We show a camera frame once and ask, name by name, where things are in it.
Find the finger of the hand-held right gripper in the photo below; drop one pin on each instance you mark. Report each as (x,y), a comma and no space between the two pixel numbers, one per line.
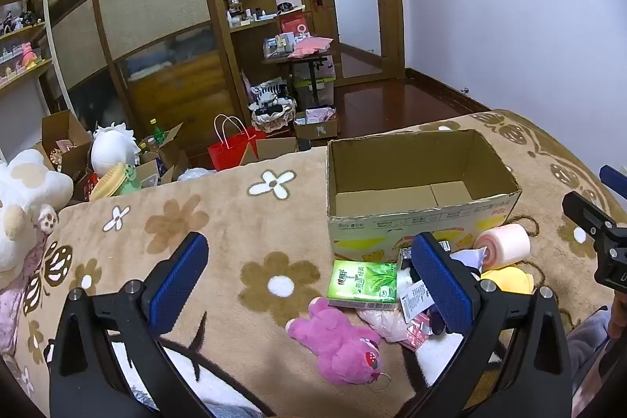
(585,210)
(615,177)

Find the person's right hand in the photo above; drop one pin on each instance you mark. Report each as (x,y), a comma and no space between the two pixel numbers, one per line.
(618,320)

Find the red box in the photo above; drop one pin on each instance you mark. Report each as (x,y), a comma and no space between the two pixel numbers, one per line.
(294,24)

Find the tall brown cardboard box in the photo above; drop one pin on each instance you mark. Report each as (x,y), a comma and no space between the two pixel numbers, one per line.
(63,126)

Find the person's right forearm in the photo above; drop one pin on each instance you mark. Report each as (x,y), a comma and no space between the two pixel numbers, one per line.
(588,339)

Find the flat cardboard piece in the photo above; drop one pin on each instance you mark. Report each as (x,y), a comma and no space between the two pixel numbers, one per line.
(274,148)

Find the green tissue pack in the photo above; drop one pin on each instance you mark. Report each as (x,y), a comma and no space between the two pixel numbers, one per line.
(362,283)

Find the green bottle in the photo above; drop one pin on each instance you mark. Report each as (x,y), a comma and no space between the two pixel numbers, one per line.
(157,134)

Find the small wooden table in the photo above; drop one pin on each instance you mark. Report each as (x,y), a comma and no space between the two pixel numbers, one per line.
(294,59)

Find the pink cloth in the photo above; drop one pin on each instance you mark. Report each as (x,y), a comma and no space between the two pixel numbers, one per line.
(308,46)

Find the pink shelf toy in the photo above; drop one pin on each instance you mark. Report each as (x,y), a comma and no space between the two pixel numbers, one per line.
(29,53)

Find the pink roll plush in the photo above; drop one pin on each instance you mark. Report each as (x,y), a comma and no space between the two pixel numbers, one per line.
(509,244)

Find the white haired plush doll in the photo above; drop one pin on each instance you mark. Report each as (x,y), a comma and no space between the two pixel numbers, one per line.
(112,151)

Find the pink plush bear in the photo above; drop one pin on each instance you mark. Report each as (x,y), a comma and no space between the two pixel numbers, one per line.
(338,344)

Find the clear storage bin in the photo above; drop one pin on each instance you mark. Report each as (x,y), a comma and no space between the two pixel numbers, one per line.
(321,92)

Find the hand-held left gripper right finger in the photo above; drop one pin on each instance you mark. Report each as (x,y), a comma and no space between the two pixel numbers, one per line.
(441,286)

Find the green yellow frog toy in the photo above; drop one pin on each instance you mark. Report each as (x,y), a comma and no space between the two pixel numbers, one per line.
(110,183)

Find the pink plastic packet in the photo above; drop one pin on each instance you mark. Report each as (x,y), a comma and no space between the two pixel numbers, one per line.
(387,325)

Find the small cardboard box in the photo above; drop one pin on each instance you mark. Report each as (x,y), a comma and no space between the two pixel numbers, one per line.
(318,130)

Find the yellow plush toy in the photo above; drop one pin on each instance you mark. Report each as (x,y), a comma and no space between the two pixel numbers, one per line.
(507,281)

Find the wicker basket with clothes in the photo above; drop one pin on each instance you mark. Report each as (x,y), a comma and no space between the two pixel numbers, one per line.
(272,119)

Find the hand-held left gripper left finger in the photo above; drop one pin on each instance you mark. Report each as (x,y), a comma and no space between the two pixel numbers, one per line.
(181,276)

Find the red paper bag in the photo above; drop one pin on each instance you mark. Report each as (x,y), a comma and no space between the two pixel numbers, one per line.
(230,153)

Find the white paper tag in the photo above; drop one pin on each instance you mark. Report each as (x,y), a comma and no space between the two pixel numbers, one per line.
(415,300)

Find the cluttered brown cardboard box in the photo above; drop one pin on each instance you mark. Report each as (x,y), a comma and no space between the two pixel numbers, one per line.
(169,153)

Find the beige floral blanket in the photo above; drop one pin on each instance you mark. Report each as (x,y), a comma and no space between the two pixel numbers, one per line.
(220,251)

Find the large white plush toy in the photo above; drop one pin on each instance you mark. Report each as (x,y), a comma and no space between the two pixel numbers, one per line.
(24,202)

